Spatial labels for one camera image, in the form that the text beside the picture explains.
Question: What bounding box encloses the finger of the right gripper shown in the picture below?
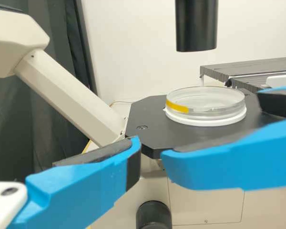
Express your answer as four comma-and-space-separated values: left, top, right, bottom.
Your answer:
161, 116, 286, 191
256, 85, 286, 119

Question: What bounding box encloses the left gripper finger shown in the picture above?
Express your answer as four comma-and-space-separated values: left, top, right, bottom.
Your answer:
9, 135, 142, 229

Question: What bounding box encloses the petri dish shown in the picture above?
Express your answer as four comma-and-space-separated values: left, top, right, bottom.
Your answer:
163, 85, 247, 126

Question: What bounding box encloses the cream microscope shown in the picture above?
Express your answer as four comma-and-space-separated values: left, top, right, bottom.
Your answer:
0, 0, 286, 229

